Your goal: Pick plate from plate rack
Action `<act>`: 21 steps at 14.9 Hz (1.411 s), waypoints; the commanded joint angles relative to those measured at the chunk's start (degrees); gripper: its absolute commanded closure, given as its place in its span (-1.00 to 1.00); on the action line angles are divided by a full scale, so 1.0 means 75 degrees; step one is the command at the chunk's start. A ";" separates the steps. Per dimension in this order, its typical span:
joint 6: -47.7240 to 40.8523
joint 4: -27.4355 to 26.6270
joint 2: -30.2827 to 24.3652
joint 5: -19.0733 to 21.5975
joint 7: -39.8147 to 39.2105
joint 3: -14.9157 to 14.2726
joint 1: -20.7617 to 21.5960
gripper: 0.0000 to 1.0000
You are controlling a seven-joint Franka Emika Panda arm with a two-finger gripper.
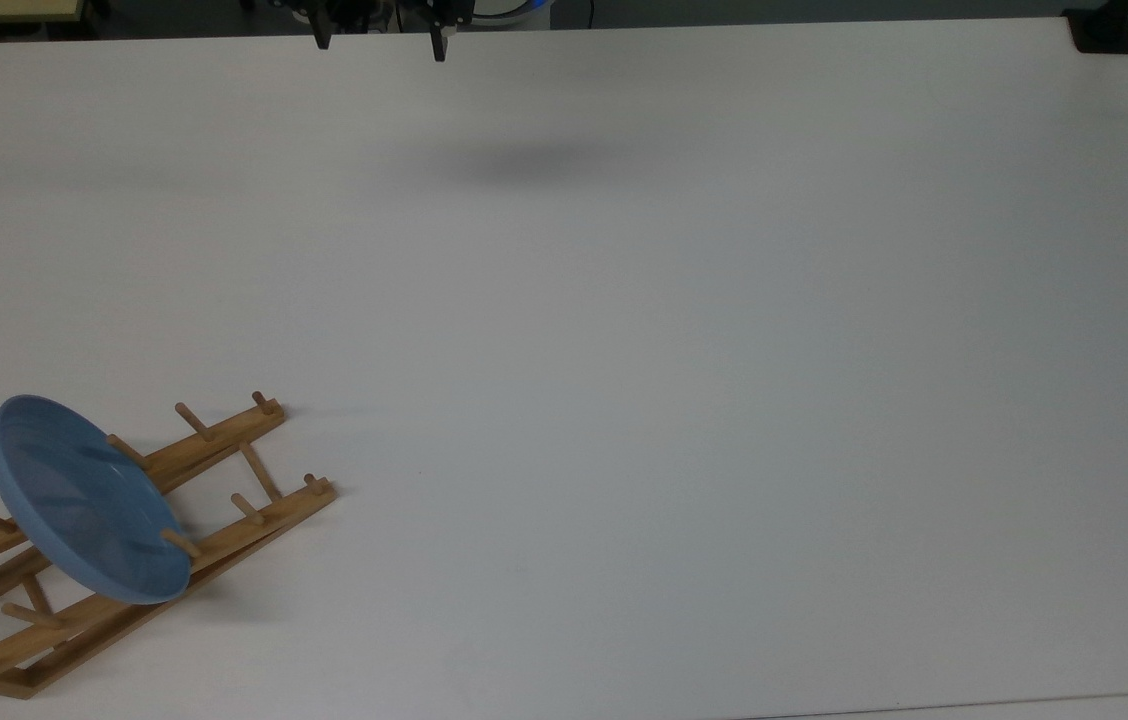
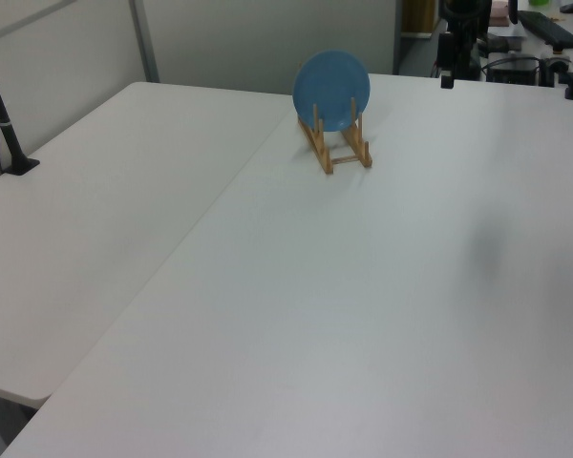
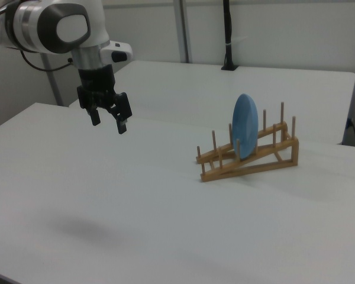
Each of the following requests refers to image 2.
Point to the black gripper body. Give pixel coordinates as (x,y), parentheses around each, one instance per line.
(463,16)

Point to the black electronics box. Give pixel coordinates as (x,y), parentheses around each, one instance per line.
(513,71)

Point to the grey partition frame post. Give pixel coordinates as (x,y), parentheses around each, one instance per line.
(144,40)

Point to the green object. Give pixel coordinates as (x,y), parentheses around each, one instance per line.
(539,2)

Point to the blue round plate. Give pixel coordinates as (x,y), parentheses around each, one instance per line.
(332,86)

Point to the brown wooden panel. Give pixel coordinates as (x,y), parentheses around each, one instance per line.
(416,16)

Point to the wooden plate rack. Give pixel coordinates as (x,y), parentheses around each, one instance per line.
(325,160)

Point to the black camera pole with base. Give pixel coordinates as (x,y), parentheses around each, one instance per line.
(5,129)

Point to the black computer keyboard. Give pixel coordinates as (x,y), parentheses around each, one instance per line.
(551,28)

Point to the pink box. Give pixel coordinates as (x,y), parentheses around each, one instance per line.
(499,12)

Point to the black computer mouse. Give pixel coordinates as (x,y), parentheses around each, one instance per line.
(570,7)

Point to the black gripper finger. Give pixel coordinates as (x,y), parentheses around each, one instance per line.
(468,55)
(447,57)

